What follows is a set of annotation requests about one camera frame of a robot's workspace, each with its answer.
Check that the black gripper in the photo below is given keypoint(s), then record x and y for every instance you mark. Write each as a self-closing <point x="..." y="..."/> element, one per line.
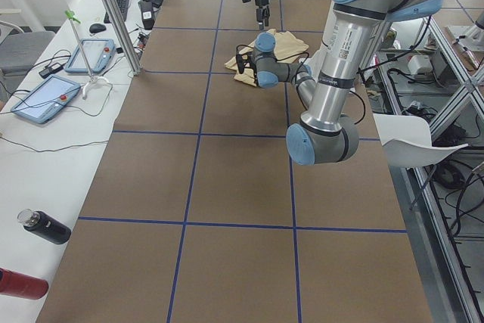
<point x="252" y="65"/>
<point x="261" y="1"/>

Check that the yellow long sleeve shirt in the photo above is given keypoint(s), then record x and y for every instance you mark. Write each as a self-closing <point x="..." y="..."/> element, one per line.
<point x="287" y="48"/>

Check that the black keyboard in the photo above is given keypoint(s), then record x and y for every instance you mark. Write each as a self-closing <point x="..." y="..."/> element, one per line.
<point x="123" y="6"/>

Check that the black computer mouse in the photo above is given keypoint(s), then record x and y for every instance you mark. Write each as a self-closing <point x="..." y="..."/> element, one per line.
<point x="97" y="28"/>

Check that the white stand with green clip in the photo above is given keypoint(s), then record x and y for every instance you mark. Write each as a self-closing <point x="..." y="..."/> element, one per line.
<point x="94" y="79"/>

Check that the white curved plastic sheet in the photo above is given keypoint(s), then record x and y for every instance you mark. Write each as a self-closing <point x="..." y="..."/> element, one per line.
<point x="407" y="141"/>

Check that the blue teach pendant near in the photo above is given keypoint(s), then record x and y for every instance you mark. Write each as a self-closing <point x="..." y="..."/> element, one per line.
<point x="46" y="100"/>

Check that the black water bottle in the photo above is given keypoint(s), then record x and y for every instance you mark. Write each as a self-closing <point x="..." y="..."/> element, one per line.
<point x="44" y="226"/>

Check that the red water bottle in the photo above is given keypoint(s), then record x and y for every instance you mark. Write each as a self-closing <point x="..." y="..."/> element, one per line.
<point x="15" y="284"/>

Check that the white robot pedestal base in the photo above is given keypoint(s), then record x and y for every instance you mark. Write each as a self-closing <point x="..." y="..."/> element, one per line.
<point x="335" y="62"/>

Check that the aluminium frame post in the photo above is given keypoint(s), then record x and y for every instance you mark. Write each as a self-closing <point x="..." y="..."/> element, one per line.
<point x="122" y="34"/>

